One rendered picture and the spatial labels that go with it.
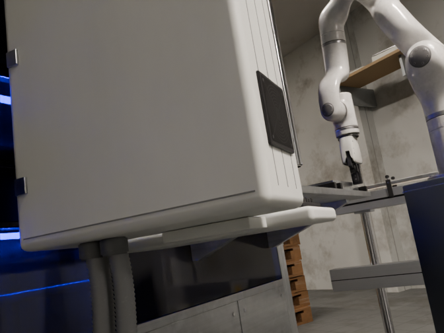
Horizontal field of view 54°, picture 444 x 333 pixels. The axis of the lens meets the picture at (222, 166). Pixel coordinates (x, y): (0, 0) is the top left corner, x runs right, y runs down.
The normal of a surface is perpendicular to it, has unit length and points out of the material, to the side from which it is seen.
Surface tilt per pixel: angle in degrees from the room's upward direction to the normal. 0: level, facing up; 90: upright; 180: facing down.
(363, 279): 90
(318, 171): 90
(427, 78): 127
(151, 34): 90
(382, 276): 90
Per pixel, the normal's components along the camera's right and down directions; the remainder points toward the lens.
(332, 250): -0.83, 0.03
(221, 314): 0.82, -0.22
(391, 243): 0.54, -0.24
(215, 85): -0.44, -0.10
